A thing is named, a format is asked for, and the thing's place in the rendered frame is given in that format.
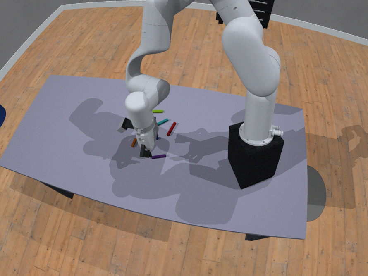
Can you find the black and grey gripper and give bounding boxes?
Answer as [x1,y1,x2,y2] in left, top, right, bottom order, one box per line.
[136,117,159,158]

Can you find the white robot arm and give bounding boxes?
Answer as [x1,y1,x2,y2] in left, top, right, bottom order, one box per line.
[117,0,283,146]

